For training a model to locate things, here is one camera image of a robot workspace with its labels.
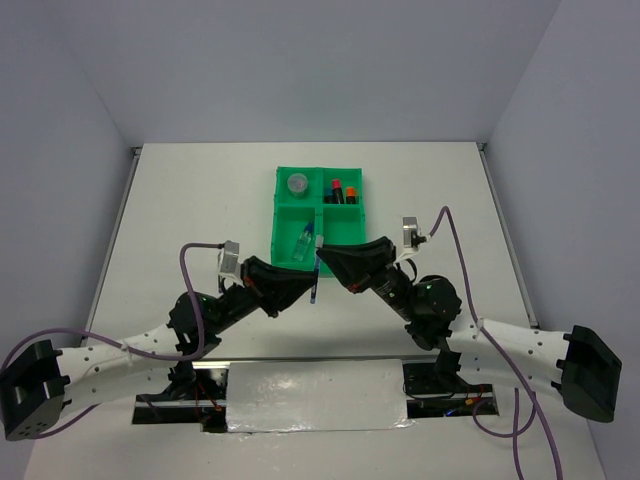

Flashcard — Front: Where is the clear round container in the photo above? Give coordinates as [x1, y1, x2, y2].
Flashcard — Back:
[286, 173, 309, 198]

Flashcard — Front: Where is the blue-capped black highlighter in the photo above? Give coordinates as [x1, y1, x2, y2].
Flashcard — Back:
[324, 188, 334, 204]

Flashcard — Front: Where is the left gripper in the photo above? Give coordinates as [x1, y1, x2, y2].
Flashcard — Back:
[209, 254, 316, 333]

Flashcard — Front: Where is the clear spray bottle blue cap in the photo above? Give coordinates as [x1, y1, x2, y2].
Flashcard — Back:
[292, 221, 314, 262]

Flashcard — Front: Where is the table left edge rail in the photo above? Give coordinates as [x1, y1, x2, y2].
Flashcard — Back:
[112, 146, 143, 239]

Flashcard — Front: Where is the blue pen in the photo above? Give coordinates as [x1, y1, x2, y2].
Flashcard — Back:
[310, 254, 321, 305]

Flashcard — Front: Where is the orange-capped black highlighter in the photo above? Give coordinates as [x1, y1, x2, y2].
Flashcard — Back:
[345, 186, 358, 205]

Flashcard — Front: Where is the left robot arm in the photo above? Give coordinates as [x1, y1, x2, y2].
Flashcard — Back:
[1, 257, 315, 441]

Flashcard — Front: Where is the silver tape panel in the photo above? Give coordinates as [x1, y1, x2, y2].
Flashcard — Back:
[226, 359, 411, 433]

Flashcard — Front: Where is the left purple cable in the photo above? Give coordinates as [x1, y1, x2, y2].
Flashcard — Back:
[0, 241, 224, 440]

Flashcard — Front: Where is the table edge rail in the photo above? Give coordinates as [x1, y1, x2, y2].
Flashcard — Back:
[476, 142, 508, 238]
[112, 146, 143, 239]

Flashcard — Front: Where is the table right edge rail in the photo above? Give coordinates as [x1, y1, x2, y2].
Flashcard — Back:
[476, 142, 508, 238]

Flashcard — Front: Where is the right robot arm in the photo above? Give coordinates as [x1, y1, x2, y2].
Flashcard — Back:
[318, 237, 622, 423]

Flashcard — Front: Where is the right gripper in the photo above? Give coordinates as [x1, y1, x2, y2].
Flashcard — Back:
[315, 235, 419, 321]

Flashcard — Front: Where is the green four-compartment tray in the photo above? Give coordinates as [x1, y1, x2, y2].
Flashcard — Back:
[270, 166, 367, 271]

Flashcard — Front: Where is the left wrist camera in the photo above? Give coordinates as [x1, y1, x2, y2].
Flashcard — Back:
[217, 240, 242, 281]

